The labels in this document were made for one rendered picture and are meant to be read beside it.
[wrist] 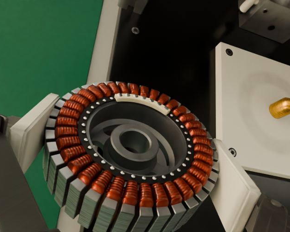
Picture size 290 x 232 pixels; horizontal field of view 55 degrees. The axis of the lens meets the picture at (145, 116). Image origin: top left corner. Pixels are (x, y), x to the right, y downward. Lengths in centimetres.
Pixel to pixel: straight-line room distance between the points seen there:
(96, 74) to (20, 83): 8
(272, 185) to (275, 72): 14
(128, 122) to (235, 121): 14
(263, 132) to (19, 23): 29
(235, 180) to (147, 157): 5
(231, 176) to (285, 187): 19
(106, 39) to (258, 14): 20
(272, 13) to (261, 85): 9
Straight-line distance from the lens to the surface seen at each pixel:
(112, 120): 21
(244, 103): 34
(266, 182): 34
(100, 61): 32
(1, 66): 30
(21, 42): 32
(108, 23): 35
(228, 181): 17
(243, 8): 41
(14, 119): 17
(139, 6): 34
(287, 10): 41
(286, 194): 36
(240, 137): 32
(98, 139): 19
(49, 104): 17
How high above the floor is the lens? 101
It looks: 61 degrees down
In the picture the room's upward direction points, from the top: 45 degrees clockwise
